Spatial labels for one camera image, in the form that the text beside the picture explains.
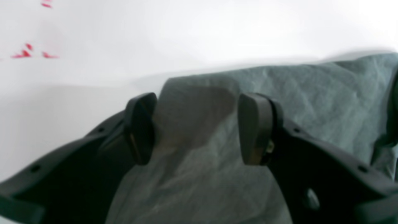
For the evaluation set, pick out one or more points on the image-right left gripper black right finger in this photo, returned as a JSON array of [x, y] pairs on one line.
[[320, 183]]

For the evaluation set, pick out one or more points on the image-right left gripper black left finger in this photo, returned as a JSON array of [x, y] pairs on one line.
[[76, 183]]

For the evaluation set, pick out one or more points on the dark grey T-shirt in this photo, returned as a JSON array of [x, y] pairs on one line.
[[196, 174]]

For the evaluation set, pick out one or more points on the red tape rectangle marking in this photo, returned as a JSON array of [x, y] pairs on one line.
[[37, 32]]

